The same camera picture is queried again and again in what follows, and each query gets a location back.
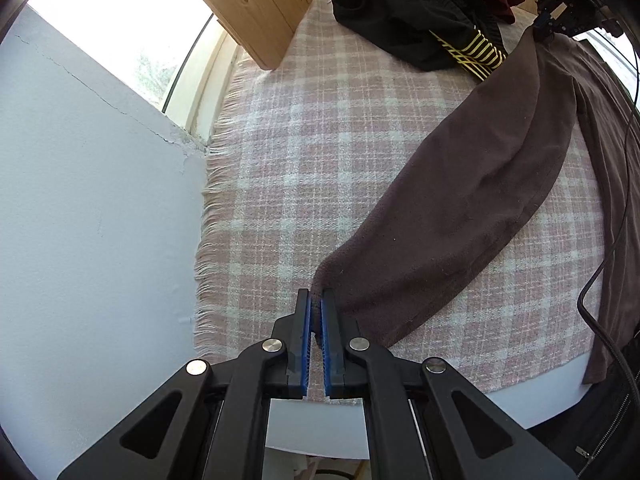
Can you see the black garment with yellow stripes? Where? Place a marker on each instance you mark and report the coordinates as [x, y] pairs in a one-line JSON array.
[[400, 15]]

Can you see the wooden plank headboard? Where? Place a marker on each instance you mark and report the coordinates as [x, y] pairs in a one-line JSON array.
[[250, 5]]

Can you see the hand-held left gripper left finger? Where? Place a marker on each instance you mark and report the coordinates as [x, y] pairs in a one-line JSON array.
[[302, 355]]

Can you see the white side window frame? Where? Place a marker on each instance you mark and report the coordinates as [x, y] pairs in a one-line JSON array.
[[200, 90]]

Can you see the person's black jacket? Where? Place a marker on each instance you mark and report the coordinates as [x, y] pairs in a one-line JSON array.
[[590, 425]]

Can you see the white mattress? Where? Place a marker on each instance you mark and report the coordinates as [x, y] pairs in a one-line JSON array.
[[450, 415]]

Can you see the brown fleece sweater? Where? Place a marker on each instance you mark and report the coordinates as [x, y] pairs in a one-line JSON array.
[[475, 185]]

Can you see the pink plaid blanket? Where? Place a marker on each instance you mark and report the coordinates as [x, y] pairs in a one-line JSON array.
[[310, 170]]

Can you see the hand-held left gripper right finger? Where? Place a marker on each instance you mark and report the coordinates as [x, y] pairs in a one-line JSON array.
[[329, 355]]

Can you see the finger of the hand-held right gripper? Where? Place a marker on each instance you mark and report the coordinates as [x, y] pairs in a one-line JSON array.
[[577, 20], [550, 10]]

